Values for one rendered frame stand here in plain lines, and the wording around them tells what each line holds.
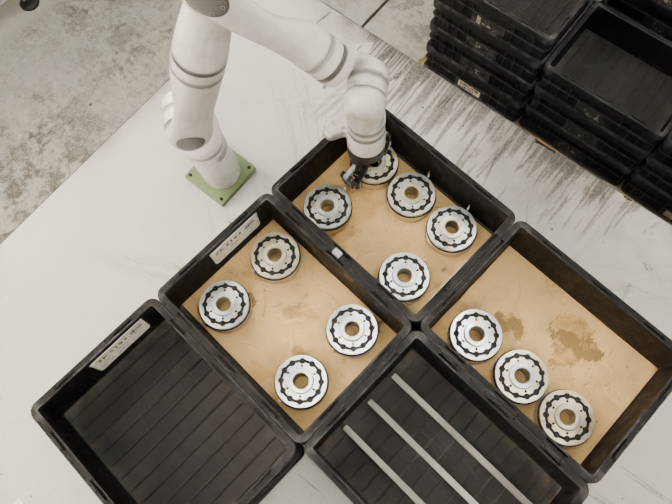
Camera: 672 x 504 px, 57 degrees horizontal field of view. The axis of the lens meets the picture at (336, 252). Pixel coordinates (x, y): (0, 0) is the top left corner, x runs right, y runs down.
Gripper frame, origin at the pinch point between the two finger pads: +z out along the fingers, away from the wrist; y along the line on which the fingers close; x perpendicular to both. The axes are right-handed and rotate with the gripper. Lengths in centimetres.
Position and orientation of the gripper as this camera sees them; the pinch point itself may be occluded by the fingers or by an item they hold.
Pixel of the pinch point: (365, 173)
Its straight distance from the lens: 134.3
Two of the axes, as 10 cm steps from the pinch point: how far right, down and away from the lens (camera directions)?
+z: 0.4, 3.3, 9.4
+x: -7.7, -5.9, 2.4
